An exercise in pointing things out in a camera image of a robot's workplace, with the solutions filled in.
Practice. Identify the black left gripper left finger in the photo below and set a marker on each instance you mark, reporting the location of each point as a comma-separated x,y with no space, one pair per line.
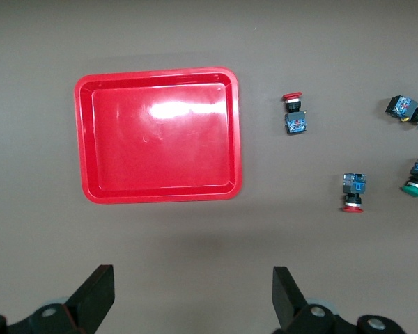
90,299

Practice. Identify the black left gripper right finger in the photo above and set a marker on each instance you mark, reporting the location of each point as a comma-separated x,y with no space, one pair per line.
289,302

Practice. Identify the red plastic tray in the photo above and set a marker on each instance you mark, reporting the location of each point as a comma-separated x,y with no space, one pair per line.
160,139

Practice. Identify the red mushroom push button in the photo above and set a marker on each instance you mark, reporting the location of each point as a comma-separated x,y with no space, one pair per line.
295,121
354,186

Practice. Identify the brown table cover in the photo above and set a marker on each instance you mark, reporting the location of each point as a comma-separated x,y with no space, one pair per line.
209,41

